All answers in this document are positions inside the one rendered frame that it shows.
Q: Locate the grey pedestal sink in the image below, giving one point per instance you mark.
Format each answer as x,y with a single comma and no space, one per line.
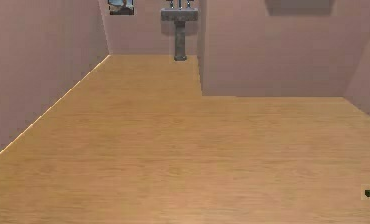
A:
180,36

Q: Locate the framed wall picture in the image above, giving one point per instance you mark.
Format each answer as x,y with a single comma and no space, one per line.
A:
121,7

